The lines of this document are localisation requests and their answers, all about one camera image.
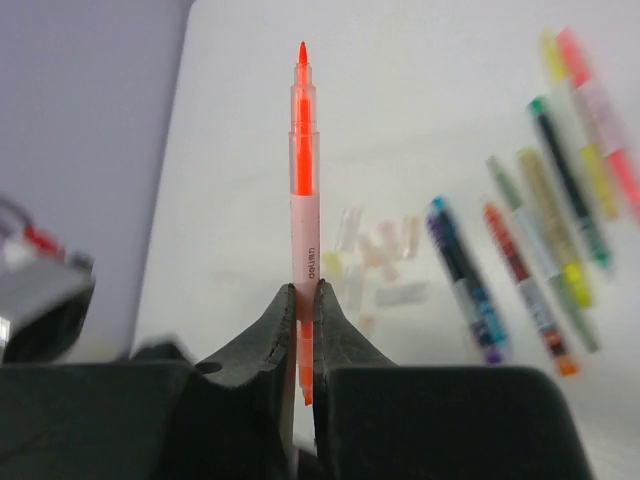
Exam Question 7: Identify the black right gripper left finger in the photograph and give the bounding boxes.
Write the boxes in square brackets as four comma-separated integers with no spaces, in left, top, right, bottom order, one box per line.
[1,285,295,479]

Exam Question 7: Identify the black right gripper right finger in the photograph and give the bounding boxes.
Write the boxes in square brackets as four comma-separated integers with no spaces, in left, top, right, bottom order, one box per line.
[313,282,593,479]

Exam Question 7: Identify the blue green pen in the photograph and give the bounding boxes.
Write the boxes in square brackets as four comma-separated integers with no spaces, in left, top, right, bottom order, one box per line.
[429,196,508,351]

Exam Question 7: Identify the red pen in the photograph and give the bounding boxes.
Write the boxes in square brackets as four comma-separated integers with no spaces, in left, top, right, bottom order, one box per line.
[288,40,322,407]
[556,28,639,221]

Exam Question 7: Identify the dark orange tipped pen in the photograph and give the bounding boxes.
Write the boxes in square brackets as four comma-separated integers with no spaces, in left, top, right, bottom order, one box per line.
[483,202,579,376]

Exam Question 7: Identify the tall clear pen cap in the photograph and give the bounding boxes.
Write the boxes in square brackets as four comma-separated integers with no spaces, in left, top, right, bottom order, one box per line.
[336,205,363,252]

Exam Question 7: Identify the light green marker pen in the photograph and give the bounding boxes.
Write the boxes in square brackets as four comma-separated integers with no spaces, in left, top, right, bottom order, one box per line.
[486,156,600,353]

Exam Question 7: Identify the beige yellow pen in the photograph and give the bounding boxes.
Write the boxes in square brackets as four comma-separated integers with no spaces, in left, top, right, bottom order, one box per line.
[517,147,593,307]

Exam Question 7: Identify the dark green pen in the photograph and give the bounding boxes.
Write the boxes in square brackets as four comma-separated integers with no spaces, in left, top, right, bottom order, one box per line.
[527,95,613,270]

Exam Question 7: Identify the clear cap lower middle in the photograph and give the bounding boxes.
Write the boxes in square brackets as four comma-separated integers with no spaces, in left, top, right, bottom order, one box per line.
[345,264,366,310]

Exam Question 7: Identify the clear cap lying sideways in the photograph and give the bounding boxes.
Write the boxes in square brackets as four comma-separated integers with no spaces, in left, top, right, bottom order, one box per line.
[374,282,427,307]

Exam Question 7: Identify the orange tinted cap right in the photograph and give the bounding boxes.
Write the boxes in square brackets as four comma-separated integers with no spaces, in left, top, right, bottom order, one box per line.
[402,215,421,259]

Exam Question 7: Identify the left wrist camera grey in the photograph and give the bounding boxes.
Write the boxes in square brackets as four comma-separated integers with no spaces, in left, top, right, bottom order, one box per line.
[1,195,95,364]

